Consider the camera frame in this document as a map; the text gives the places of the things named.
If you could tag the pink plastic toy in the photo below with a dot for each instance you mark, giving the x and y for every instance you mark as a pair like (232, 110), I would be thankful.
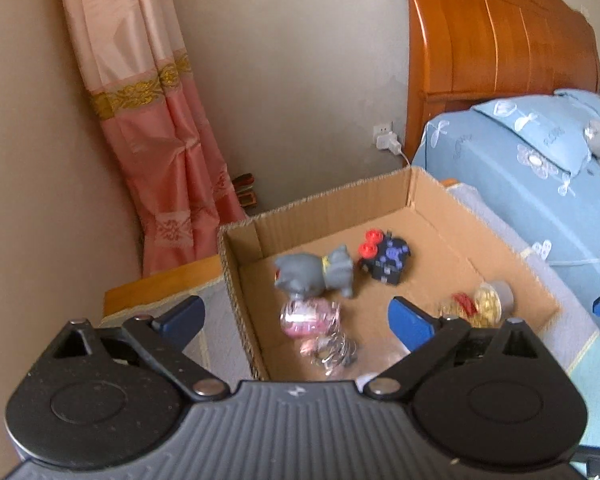
(307, 317)

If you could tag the wooden bed headboard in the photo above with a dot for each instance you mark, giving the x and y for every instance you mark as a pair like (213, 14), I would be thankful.
(480, 45)

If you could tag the dark red wooden item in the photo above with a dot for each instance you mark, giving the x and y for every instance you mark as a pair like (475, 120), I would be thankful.
(245, 190)

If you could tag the brown cardboard box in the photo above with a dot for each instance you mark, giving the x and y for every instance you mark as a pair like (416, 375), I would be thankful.
(430, 240)

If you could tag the black toy car red wheels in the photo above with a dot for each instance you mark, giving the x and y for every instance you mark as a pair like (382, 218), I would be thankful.
(387, 257)

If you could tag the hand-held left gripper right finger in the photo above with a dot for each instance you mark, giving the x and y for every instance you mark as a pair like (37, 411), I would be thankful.
(410, 324)

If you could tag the clear bottle of yellow capsules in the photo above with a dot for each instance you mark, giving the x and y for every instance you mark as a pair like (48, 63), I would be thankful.
(490, 300)

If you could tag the white wall socket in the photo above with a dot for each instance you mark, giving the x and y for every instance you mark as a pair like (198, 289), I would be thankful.
(383, 127)

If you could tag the grey cat figurine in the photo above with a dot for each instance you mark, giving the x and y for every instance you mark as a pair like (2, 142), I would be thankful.
(310, 270)

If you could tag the pink curtain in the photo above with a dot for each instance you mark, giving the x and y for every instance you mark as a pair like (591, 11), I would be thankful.
(150, 125)

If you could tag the white charger plug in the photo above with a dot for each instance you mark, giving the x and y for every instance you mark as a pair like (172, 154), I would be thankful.
(387, 141)

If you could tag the blue floral bedsheet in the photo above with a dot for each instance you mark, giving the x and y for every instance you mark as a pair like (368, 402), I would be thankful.
(530, 220)

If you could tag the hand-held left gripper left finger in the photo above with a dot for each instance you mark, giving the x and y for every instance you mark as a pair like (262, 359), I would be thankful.
(182, 317)

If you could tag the blue floral pillow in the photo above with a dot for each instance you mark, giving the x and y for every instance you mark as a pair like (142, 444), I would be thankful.
(545, 130)

